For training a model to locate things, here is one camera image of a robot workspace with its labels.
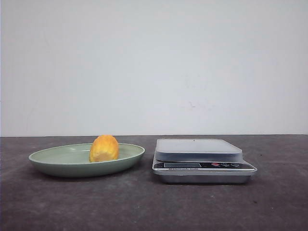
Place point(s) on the yellow corn cob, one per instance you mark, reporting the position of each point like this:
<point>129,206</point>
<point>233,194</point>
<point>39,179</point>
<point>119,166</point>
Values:
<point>104,148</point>

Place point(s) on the silver digital kitchen scale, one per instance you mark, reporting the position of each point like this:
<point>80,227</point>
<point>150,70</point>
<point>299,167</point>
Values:
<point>212,161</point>

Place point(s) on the pale green plate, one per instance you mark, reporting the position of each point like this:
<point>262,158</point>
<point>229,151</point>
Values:
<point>72,161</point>

